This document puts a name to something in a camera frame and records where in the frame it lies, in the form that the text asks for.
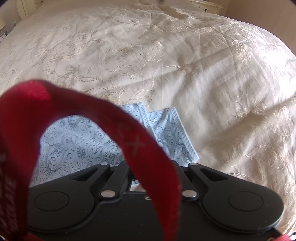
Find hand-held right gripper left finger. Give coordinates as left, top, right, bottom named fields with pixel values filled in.
left=69, top=161, right=130, bottom=200

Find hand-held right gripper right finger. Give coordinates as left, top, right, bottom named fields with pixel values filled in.
left=176, top=162, right=230, bottom=202

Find blue floral pants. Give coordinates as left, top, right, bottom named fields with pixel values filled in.
left=30, top=103, right=200, bottom=192

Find cream embroidered bedspread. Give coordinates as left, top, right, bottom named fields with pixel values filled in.
left=0, top=0, right=296, bottom=234

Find white drawer cabinet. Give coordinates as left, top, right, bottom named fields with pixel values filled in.
left=189, top=0, right=224, bottom=15

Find red fabric strap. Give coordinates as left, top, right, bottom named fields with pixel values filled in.
left=0, top=79, right=182, bottom=241

